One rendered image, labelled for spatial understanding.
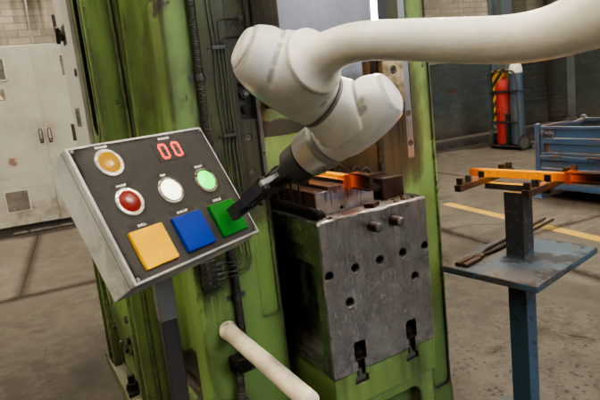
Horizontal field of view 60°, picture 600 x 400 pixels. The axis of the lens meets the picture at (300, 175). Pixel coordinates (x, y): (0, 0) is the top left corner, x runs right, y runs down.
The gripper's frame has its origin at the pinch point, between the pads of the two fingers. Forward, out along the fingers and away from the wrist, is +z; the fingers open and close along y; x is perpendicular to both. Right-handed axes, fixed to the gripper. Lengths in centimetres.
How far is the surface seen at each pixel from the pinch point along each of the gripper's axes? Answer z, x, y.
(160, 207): 5.2, 6.7, -14.4
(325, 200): 7.4, -4.7, 38.3
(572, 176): -40, -34, 80
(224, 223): 4.5, -1.0, -2.2
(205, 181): 4.8, 9.1, -0.7
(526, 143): 132, -31, 768
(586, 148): 12, -55, 432
